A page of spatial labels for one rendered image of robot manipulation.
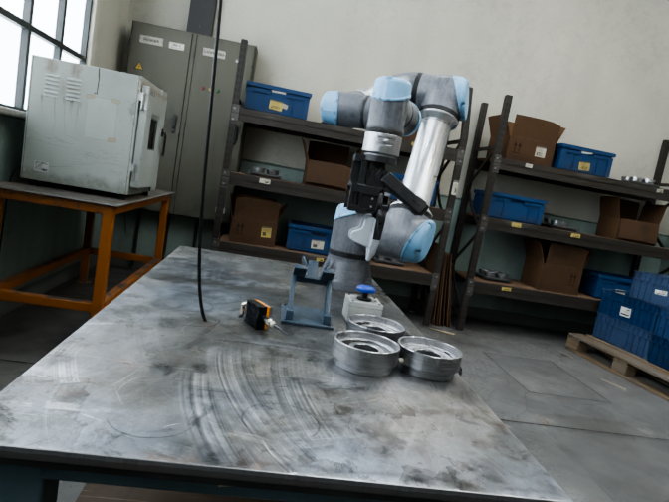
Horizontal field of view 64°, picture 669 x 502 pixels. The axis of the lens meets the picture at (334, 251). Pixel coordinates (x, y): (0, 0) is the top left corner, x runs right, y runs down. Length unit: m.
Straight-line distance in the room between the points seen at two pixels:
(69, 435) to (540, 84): 5.23
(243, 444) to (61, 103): 2.68
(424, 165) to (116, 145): 1.95
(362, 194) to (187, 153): 3.69
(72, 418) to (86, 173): 2.52
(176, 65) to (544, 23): 3.29
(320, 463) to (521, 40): 5.12
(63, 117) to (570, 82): 4.34
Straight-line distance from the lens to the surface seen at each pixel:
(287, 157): 4.87
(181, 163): 4.68
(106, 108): 3.05
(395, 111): 1.07
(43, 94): 3.15
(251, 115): 4.29
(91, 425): 0.60
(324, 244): 4.42
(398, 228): 1.35
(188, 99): 4.71
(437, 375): 0.86
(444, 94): 1.51
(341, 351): 0.81
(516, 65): 5.44
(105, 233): 2.82
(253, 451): 0.57
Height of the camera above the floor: 1.08
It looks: 7 degrees down
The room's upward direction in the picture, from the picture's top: 10 degrees clockwise
